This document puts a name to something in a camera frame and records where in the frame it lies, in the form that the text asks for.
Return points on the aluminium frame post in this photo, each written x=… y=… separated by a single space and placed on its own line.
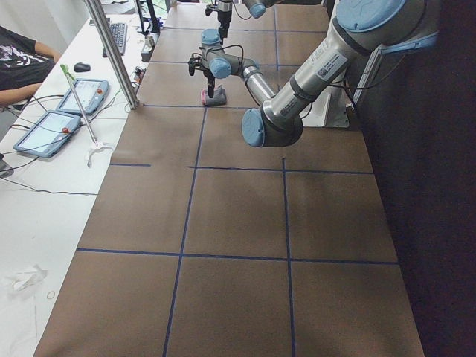
x=96 y=11

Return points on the seated person in black shirt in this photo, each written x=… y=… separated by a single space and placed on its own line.
x=25 y=64

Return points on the crumpled white tissue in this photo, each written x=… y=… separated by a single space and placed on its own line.
x=22 y=280

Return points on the pink towel with white trim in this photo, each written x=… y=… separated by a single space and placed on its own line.
x=219 y=97

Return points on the long reacher grabber stick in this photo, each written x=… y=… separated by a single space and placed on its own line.
x=96 y=145

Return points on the teach pendant tablet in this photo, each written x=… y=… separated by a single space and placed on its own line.
x=47 y=136
x=91 y=93

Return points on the black computer mouse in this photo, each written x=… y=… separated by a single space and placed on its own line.
x=81 y=67

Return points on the black computer keyboard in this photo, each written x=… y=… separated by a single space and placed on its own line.
x=119 y=35

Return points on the lower teach pendant tablet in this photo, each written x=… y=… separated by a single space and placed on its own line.
x=47 y=136

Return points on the upper teach pendant tablet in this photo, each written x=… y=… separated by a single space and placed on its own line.
x=91 y=93

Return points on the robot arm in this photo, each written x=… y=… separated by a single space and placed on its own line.
x=356 y=29
x=256 y=9

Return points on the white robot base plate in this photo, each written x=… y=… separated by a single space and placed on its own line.
x=329 y=110

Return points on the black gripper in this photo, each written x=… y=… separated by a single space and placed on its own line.
x=223 y=18
x=210 y=74

